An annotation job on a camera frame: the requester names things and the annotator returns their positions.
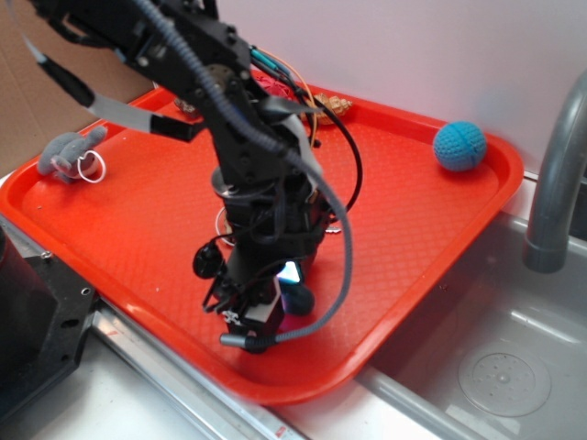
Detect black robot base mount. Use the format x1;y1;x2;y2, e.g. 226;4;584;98
1;232;96;422

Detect blue crocheted ball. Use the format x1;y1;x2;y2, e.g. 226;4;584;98
432;121;487;172

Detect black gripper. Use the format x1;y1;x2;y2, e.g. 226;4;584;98
193;178;329;354

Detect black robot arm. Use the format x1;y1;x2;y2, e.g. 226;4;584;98
33;1;344;353

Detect stainless steel sink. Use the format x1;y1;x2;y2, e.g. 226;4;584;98
358;202;586;439

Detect red plastic tray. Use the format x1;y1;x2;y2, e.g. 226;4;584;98
1;99;524;406

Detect brown rock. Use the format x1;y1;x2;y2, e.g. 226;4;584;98
173;97;200;119

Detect brown cardboard panel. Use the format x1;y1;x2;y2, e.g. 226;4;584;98
1;1;152;176

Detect grey sink faucet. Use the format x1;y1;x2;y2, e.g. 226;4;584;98
523;73;586;273

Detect grey plush mouse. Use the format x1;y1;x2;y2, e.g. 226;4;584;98
37;126;107;184

